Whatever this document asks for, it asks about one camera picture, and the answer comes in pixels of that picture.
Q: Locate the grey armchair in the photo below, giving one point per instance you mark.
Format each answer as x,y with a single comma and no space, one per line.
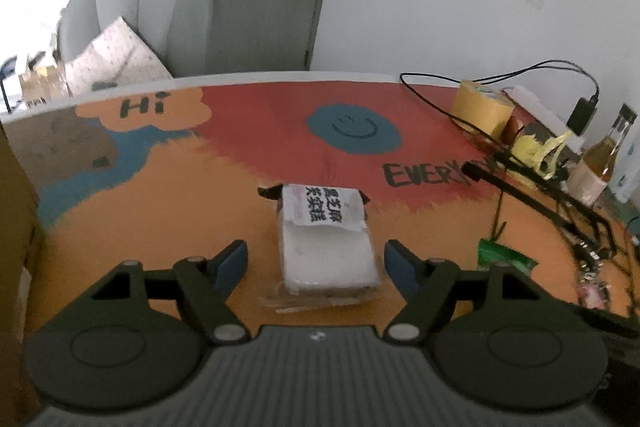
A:
177,31

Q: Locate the dark green snack packet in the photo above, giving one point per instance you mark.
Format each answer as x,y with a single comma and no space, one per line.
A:
490,252

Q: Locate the clear plastic bottle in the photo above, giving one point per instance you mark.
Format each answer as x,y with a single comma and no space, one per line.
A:
626,173

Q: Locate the amber glass bottle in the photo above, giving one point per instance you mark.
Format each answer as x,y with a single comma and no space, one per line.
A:
595,169

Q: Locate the black charger plug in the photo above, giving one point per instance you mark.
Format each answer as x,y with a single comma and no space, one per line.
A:
582,115

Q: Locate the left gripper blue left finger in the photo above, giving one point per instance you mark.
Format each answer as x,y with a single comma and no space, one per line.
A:
226,270

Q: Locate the black wire rack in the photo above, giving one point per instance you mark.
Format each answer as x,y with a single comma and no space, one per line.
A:
566,212

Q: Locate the SF cardboard box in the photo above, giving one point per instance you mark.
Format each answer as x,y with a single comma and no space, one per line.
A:
44,85

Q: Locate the colourful cat table mat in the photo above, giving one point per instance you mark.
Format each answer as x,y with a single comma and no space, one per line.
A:
164,173

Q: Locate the brown cardboard box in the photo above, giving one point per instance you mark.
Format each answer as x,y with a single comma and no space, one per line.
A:
21,240

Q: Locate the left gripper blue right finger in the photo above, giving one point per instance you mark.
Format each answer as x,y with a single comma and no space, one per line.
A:
403,268

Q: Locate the white power strip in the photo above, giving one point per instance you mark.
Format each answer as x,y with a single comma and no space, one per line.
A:
524,98

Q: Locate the yellow tape roll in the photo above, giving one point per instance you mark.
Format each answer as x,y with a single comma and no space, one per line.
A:
479,107

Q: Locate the dotted white cushion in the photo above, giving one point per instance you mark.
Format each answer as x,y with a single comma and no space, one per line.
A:
116,58

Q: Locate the white black-label snack pack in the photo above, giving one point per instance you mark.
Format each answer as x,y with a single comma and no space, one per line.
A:
327,258

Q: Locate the pink keychain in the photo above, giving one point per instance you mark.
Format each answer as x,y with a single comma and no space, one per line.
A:
593,292

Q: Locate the yellow crumpled wrapper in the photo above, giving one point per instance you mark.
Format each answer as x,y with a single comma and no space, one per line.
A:
542,157

